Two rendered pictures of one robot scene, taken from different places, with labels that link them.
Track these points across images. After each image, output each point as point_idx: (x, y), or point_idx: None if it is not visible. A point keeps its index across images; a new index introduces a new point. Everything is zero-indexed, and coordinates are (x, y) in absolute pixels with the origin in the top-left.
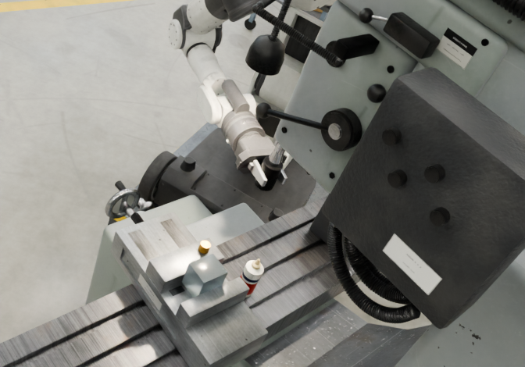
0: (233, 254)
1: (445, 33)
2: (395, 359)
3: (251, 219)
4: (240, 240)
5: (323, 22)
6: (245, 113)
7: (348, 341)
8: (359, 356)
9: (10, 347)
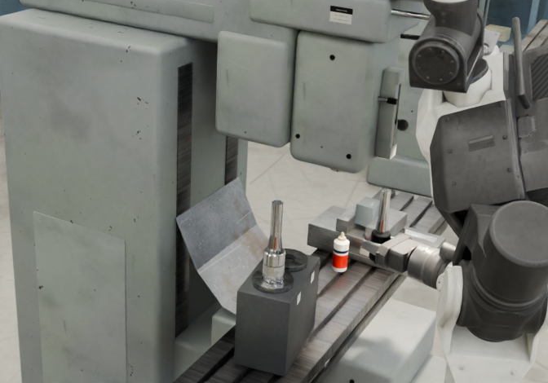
0: (364, 285)
1: None
2: (218, 212)
3: (373, 362)
4: (366, 295)
5: (473, 354)
6: (439, 251)
7: (237, 284)
8: (232, 257)
9: (435, 214)
